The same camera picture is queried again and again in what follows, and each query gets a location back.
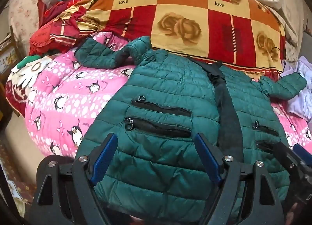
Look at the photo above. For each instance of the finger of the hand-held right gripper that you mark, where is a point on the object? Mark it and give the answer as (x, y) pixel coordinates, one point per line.
(302, 149)
(284, 153)

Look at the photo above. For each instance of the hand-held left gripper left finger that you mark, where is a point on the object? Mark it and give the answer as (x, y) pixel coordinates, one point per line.
(103, 161)

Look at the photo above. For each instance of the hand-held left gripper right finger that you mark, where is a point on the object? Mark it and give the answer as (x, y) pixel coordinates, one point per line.
(207, 159)

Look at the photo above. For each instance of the green puffer jacket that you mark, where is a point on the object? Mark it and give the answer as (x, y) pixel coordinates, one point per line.
(165, 88)

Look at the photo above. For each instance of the lavender garment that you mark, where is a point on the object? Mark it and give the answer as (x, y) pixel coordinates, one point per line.
(304, 98)

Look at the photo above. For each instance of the pink penguin print blanket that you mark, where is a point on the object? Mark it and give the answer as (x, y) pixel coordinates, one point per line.
(63, 88)

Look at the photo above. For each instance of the red white green patterned cloth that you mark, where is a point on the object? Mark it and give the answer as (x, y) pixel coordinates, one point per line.
(29, 76)

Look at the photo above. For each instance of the red striped ruffled quilt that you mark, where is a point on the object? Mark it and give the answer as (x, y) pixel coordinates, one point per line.
(56, 29)

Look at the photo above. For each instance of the rose print checked blanket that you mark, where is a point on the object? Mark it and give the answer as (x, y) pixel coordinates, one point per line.
(170, 3)

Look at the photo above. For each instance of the wooden picture frame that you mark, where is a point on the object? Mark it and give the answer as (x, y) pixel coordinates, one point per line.
(8, 51)

